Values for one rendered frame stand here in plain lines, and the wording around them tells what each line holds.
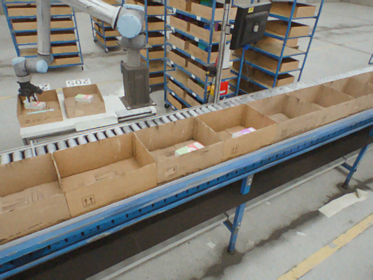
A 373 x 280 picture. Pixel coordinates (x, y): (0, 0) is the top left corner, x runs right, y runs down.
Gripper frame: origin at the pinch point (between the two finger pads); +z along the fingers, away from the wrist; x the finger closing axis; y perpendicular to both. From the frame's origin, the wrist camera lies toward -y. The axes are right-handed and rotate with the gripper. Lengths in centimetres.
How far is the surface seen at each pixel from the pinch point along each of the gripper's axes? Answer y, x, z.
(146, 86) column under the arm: -87, -18, -14
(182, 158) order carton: -121, 89, -24
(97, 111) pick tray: -51, 4, 0
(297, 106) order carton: -199, 19, -22
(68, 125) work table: -34.9, 22.5, 3.1
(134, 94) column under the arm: -78, -13, -8
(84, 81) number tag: -29.3, -32.5, -7.9
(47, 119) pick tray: -20.1, 22.1, -0.1
